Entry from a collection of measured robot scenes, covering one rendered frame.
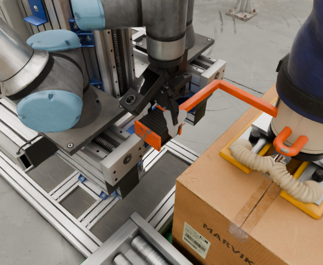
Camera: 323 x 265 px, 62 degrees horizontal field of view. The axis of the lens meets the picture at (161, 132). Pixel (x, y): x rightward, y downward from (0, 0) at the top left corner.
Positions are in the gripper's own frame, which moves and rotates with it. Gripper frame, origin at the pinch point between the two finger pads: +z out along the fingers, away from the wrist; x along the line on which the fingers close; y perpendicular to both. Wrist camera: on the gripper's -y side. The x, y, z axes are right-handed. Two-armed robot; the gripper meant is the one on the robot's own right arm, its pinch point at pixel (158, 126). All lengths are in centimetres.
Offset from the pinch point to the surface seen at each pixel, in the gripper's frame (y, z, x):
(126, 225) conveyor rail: -11, 48, 6
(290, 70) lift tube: 22.4, -14.7, -18.9
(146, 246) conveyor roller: -11, 53, -4
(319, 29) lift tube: 20.9, -25.2, -21.1
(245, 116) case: 32.9, 13.4, -8.9
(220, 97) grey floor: 141, 108, 57
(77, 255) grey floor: -28, 108, 36
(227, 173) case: 9.5, 13.4, -17.2
